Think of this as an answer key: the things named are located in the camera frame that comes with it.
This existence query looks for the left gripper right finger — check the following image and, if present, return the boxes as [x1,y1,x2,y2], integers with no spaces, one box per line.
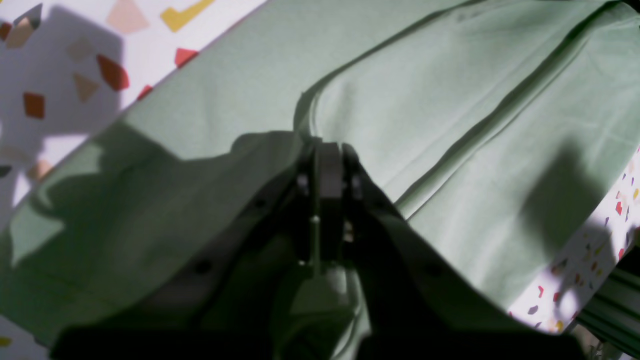
[342,144,585,360]

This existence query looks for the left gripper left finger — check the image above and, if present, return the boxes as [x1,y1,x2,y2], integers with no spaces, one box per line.
[52,142,321,360]

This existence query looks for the light green T-shirt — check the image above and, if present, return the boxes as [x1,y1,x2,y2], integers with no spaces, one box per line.
[1,0,639,360]

